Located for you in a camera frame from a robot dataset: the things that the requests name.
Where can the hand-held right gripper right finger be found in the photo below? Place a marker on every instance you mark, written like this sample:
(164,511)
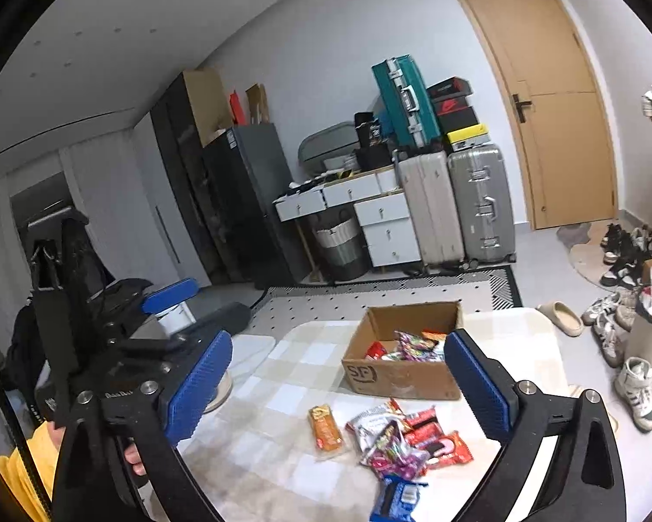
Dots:
(478,391)

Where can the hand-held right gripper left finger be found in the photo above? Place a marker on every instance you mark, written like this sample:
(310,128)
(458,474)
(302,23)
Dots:
(195,391)

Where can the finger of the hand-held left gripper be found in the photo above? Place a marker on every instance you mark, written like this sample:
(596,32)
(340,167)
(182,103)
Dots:
(217,319)
(168,296)

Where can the red glossy snack packet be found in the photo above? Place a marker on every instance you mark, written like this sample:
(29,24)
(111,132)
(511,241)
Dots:
(453,446)

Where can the red black striped snack packet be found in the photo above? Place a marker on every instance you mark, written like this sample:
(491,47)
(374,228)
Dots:
(423,425)

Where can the orange red snack packet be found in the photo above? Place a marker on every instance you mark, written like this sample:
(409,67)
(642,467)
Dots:
(434,335)

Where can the brown cardboard box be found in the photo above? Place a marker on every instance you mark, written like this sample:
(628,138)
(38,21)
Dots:
(402,378)

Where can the purple candy packet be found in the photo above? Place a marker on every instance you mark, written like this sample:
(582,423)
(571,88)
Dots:
(413,345)
(394,451)

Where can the red blue label snack packet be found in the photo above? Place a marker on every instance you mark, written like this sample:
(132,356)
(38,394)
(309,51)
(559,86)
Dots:
(376,349)

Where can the white red snack packet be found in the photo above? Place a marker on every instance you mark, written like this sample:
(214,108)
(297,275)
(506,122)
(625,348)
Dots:
(366,423)

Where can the person's left forearm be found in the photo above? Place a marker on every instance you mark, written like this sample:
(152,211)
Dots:
(32,467)

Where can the person's left hand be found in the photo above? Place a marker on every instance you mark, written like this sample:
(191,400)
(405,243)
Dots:
(134,459)

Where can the beige plate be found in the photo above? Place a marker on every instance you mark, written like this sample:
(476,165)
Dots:
(225,391)

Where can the checkered tablecloth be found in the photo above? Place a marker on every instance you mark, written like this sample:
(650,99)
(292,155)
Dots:
(282,446)

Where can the beige slipper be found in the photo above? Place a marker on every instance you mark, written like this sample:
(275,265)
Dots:
(559,317)

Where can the dark tall cabinet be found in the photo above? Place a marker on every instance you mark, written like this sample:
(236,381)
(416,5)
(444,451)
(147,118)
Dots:
(184,185)

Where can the dark grey refrigerator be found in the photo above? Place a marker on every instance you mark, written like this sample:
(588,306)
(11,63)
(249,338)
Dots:
(249,206)

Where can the black white patterned rug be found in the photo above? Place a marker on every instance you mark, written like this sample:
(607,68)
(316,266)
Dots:
(413,288)

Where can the white grey sneaker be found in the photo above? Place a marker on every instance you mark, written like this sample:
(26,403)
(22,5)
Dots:
(608,340)
(600,307)

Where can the woven laundry basket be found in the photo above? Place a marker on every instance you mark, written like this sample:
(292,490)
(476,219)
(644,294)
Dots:
(339,250)

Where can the white high-top sneaker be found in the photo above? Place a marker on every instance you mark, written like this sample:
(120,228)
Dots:
(638,391)

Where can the beige round mat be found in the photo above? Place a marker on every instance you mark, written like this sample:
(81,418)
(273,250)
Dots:
(584,266)

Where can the cream suitcase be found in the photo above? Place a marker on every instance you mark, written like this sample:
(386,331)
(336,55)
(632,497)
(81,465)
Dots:
(429,212)

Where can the grey doormat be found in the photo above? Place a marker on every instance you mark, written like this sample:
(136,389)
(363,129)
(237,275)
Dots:
(578,234)

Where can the white drawer desk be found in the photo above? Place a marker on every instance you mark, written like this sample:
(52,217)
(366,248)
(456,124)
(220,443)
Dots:
(385,228)

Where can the silver suitcase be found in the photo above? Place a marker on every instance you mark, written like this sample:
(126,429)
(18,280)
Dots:
(481,201)

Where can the flat cardboard sheet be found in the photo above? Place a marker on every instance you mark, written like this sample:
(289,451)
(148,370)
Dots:
(206,103)

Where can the pile of dark shoes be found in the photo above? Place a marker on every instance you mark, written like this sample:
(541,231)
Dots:
(625,255)

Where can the red gift box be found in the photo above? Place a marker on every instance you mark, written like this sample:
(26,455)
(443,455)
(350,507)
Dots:
(237,109)

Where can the grey oval tub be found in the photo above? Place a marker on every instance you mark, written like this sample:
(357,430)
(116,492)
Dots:
(326,141)

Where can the brown paper bag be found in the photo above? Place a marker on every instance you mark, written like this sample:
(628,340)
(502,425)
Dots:
(256,103)

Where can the black storage box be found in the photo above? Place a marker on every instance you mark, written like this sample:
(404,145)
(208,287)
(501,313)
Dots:
(374,157)

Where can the black printed bag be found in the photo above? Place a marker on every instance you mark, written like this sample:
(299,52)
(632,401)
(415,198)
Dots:
(369,129)

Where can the plain black shoe box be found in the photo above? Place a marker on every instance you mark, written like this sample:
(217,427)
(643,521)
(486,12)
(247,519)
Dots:
(457,119)

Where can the wooden door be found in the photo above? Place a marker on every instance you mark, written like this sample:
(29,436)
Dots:
(548,119)

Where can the red black shoe box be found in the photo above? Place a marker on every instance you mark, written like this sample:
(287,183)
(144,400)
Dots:
(451,105)

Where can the teal suitcase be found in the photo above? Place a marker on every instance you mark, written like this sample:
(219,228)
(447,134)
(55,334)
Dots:
(404,100)

